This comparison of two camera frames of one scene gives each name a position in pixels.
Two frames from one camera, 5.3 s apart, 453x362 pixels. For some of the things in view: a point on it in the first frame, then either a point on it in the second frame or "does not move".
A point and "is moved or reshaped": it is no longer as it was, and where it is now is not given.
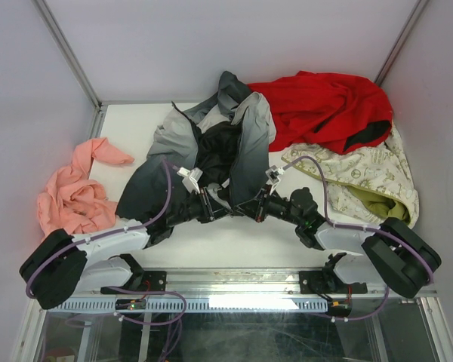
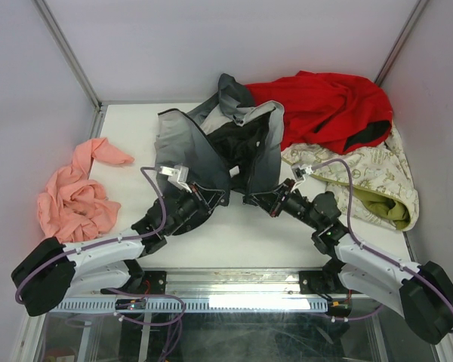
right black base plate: [316, 282] does not move
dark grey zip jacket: [223, 142] is moved or reshaped
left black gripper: [207, 213] → [205, 199]
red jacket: [343, 113] does not move
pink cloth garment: [72, 201] does not move
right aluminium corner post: [400, 41] does not move
